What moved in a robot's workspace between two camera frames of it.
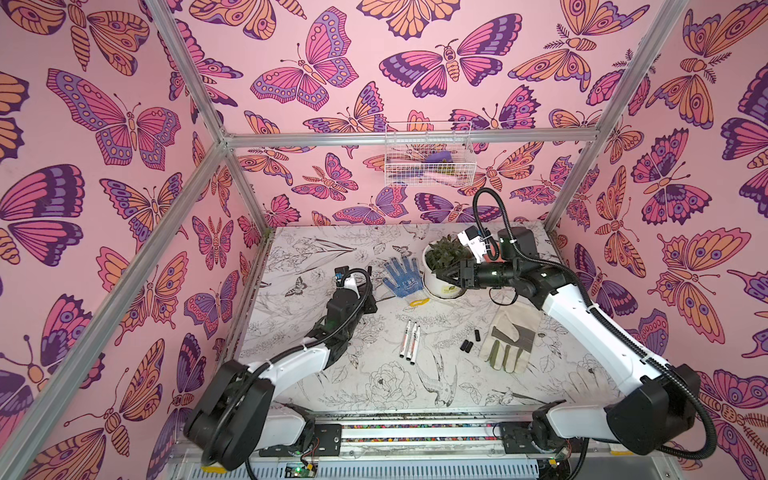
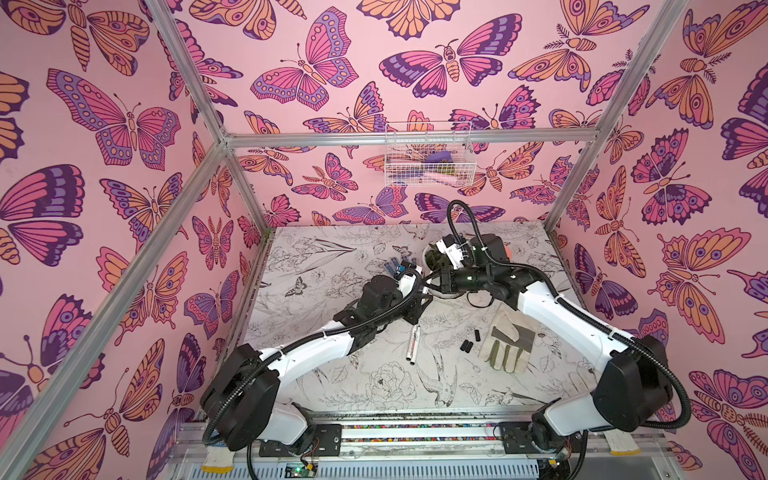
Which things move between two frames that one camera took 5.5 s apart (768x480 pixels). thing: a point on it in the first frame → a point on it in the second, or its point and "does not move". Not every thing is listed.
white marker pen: (412, 341) does not move
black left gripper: (366, 299) → (412, 311)
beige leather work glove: (509, 342) does not move
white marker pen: (415, 347) does not move
